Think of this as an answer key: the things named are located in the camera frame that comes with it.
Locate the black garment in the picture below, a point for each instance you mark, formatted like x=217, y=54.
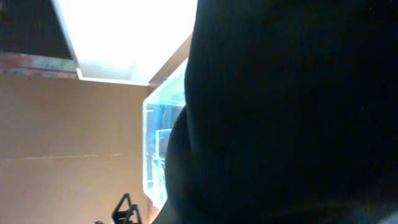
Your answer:
x=290, y=115

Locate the clear plastic storage container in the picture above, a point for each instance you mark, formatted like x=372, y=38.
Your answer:
x=160, y=111

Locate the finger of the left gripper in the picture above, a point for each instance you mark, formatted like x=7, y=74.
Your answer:
x=129, y=216

